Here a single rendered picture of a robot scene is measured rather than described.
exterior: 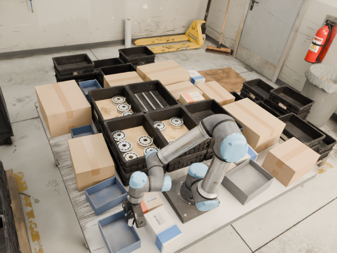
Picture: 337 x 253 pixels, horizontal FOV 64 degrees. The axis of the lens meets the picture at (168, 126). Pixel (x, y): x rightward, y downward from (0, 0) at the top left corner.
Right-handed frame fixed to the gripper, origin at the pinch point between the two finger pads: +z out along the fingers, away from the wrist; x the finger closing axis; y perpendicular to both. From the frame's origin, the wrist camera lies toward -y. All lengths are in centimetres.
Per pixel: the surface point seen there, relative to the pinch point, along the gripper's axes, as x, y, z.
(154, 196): -18.5, 11.2, -1.9
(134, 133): -27, 60, -8
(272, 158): -103, 2, -14
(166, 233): -13.3, -12.5, -2.9
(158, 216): -13.9, -2.0, -3.0
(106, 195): 3.4, 28.1, 7.2
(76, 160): 16, 47, -7
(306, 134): -202, 31, 10
